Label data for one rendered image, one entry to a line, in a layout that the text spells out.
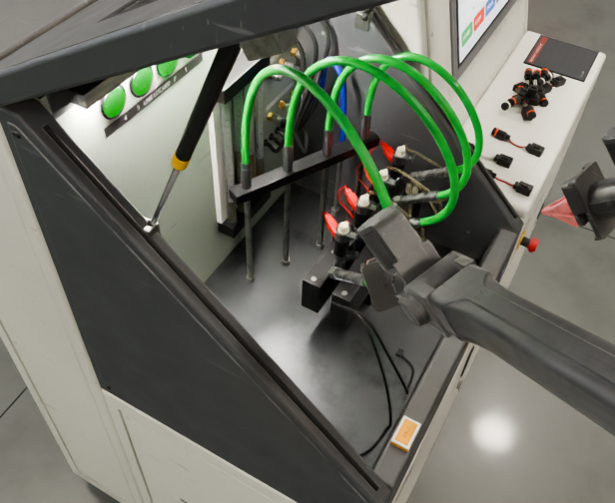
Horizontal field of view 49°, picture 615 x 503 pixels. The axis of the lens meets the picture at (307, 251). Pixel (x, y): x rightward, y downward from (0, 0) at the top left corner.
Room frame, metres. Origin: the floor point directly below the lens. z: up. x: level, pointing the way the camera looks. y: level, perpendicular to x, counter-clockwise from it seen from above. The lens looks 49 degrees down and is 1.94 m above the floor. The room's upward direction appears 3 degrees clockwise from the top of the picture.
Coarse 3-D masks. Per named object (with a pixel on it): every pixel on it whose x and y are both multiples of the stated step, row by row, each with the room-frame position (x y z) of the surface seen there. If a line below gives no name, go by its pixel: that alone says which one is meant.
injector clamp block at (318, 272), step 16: (416, 208) 1.01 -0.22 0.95; (352, 240) 0.89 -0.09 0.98; (320, 256) 0.84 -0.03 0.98; (368, 256) 0.85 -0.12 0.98; (320, 272) 0.80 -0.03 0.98; (304, 288) 0.78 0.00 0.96; (320, 288) 0.77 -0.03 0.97; (336, 288) 0.77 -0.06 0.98; (352, 288) 0.77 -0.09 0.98; (304, 304) 0.78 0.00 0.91; (320, 304) 0.77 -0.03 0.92; (352, 304) 0.75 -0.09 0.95; (368, 304) 0.85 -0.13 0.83; (336, 320) 0.75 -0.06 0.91
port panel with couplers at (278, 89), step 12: (276, 60) 1.13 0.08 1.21; (288, 60) 1.17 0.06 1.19; (264, 84) 1.09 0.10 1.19; (276, 84) 1.13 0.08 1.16; (288, 84) 1.17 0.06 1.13; (264, 96) 1.09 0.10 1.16; (276, 96) 1.13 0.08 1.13; (288, 96) 1.18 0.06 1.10; (264, 108) 1.09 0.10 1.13; (276, 108) 1.13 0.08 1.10; (288, 108) 1.13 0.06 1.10; (264, 120) 1.09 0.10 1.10; (276, 120) 1.09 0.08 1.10; (264, 132) 1.09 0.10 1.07
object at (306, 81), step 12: (264, 72) 0.84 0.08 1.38; (276, 72) 0.82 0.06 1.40; (288, 72) 0.80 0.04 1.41; (300, 72) 0.79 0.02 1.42; (252, 84) 0.86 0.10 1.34; (312, 84) 0.76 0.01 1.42; (252, 96) 0.87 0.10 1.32; (324, 96) 0.74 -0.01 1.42; (252, 108) 0.88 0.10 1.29; (336, 108) 0.72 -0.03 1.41; (336, 120) 0.71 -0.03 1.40; (348, 132) 0.70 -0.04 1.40; (360, 144) 0.68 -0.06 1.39; (360, 156) 0.67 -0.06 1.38; (372, 168) 0.66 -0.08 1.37; (372, 180) 0.65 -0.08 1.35; (384, 192) 0.64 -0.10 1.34; (384, 204) 0.63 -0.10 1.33
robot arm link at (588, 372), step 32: (448, 256) 0.48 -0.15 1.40; (416, 288) 0.44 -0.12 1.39; (448, 288) 0.42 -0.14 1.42; (480, 288) 0.41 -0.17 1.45; (448, 320) 0.40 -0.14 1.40; (480, 320) 0.36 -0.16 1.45; (512, 320) 0.35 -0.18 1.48; (544, 320) 0.33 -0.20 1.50; (512, 352) 0.32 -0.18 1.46; (544, 352) 0.30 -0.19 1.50; (576, 352) 0.29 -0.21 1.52; (608, 352) 0.28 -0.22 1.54; (544, 384) 0.29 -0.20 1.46; (576, 384) 0.26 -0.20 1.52; (608, 384) 0.25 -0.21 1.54; (608, 416) 0.23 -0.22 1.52
